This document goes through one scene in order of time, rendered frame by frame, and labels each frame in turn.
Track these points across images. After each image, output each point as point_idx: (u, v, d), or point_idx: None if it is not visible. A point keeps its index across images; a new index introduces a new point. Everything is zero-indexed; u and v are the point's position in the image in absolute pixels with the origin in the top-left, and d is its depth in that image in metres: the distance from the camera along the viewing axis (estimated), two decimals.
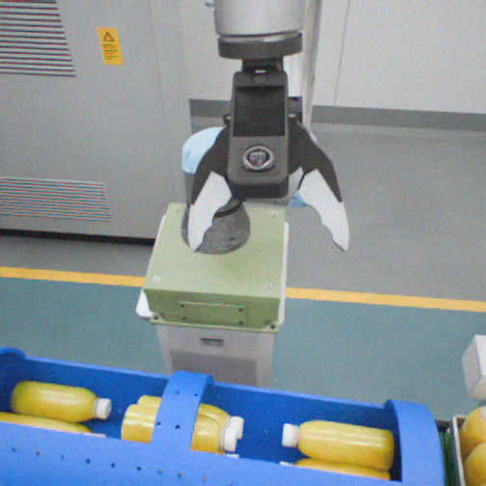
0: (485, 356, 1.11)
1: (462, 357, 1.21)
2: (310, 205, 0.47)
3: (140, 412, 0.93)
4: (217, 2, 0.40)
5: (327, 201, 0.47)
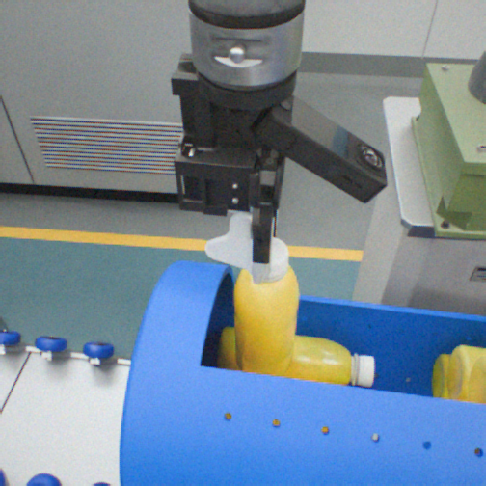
0: None
1: None
2: None
3: None
4: (274, 49, 0.32)
5: None
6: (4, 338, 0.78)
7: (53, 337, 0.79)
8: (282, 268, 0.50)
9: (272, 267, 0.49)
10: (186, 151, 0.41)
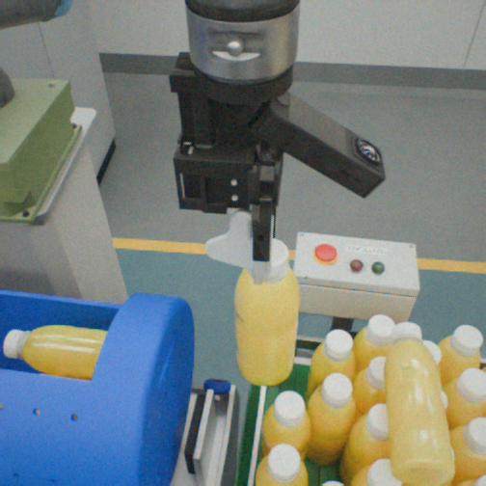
0: (303, 255, 0.87)
1: None
2: (276, 207, 0.49)
3: None
4: (271, 42, 0.33)
5: None
6: None
7: None
8: None
9: None
10: (185, 149, 0.41)
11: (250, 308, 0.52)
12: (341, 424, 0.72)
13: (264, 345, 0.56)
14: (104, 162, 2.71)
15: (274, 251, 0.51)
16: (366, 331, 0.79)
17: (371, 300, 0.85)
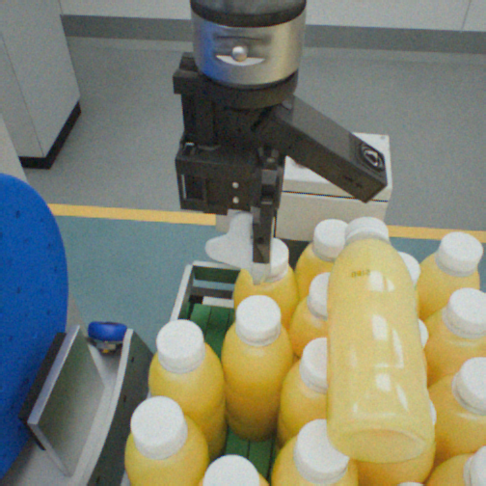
0: None
1: None
2: (277, 208, 0.48)
3: None
4: (276, 47, 0.32)
5: None
6: None
7: None
8: None
9: None
10: (187, 150, 0.41)
11: None
12: (267, 374, 0.47)
13: None
14: (66, 125, 2.46)
15: None
16: (313, 243, 0.54)
17: (326, 208, 0.60)
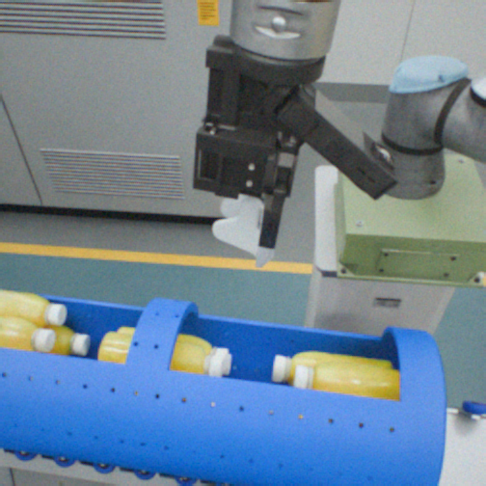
0: None
1: None
2: None
3: (119, 337, 0.86)
4: (312, 25, 0.34)
5: None
6: None
7: None
8: (52, 319, 0.97)
9: (56, 314, 0.97)
10: (207, 129, 0.42)
11: (12, 337, 0.90)
12: None
13: None
14: None
15: (50, 343, 0.93)
16: None
17: None
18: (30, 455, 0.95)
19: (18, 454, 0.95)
